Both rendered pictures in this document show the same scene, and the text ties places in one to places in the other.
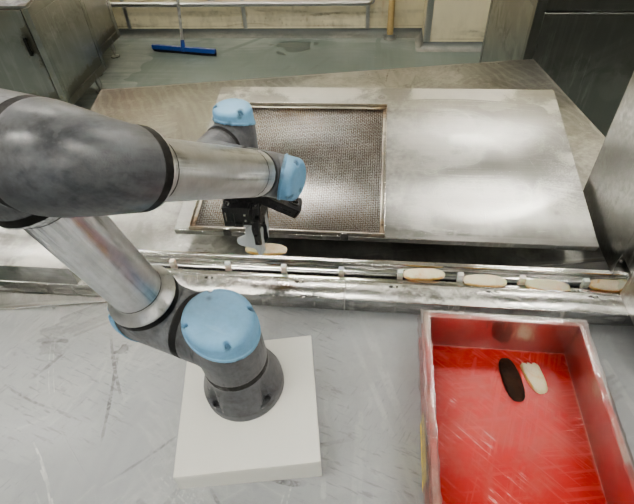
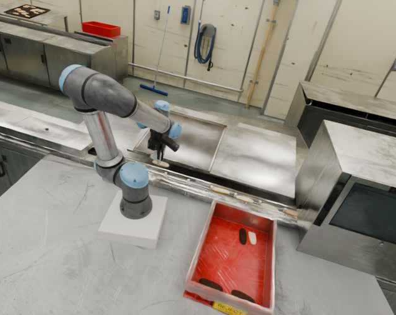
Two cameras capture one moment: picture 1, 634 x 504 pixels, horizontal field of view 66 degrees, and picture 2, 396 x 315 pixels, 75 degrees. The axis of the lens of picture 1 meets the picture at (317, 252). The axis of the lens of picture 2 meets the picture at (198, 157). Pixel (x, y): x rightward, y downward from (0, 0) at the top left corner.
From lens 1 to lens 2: 39 cm
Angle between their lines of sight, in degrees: 11
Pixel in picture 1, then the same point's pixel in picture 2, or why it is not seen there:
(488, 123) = (265, 142)
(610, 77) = not seen: hidden behind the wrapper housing
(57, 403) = (59, 197)
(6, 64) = not seen: hidden behind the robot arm
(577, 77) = not seen: hidden behind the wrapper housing
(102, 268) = (101, 137)
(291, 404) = (152, 218)
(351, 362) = (181, 214)
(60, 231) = (94, 119)
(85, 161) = (112, 94)
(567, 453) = (255, 266)
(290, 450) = (145, 233)
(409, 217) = (222, 168)
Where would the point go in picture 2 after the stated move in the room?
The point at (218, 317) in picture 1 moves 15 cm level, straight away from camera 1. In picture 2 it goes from (134, 170) to (134, 150)
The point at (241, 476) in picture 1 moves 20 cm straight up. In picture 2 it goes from (123, 238) to (123, 205)
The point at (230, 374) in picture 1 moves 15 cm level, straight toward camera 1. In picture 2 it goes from (132, 194) to (132, 221)
